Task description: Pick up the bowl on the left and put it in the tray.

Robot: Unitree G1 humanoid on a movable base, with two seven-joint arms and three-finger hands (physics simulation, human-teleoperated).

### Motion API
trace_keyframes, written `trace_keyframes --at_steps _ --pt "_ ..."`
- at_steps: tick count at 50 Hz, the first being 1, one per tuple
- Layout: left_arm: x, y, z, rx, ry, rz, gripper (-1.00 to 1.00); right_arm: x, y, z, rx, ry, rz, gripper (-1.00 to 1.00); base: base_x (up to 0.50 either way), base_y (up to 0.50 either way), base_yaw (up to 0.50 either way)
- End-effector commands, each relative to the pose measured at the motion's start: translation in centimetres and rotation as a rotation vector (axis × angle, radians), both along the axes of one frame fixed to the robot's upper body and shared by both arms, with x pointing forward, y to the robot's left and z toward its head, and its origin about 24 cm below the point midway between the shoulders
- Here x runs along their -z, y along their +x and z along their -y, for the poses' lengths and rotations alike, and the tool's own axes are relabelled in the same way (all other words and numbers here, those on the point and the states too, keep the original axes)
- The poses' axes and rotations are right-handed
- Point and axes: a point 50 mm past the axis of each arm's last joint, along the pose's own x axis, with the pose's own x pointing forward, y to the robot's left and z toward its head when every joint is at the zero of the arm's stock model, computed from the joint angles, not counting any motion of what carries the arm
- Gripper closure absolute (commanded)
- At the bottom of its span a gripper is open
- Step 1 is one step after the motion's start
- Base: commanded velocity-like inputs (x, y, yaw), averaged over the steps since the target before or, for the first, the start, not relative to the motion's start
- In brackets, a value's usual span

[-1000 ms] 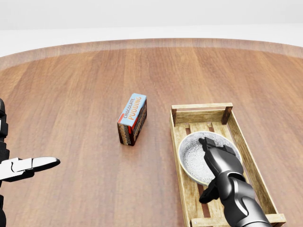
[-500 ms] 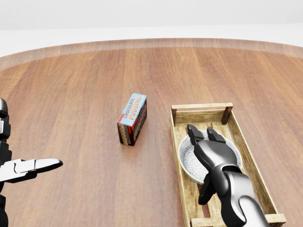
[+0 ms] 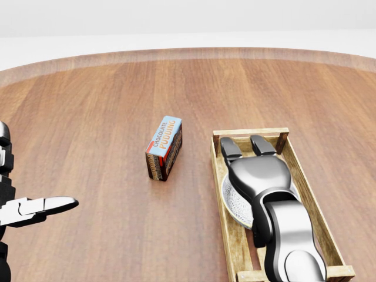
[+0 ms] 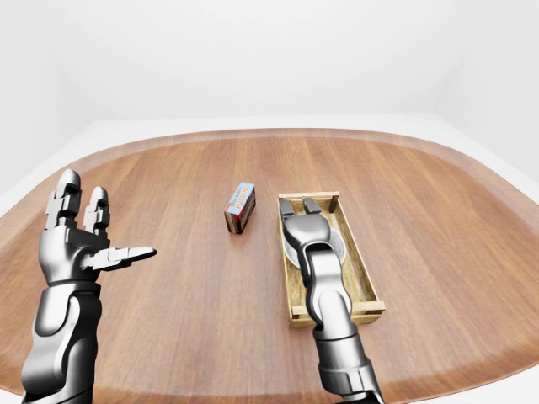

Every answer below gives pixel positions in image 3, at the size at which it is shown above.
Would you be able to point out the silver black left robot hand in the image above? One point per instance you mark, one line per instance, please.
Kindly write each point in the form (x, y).
(32, 207)

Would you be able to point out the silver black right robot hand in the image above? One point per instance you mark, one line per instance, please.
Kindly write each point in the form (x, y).
(258, 174)

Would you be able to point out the grey patterned bowl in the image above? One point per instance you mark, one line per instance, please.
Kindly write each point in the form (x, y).
(239, 205)

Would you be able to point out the wooden slat tray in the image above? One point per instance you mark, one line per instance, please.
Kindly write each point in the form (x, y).
(235, 235)

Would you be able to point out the chocolate pudding box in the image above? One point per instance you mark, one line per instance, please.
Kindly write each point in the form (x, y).
(163, 149)

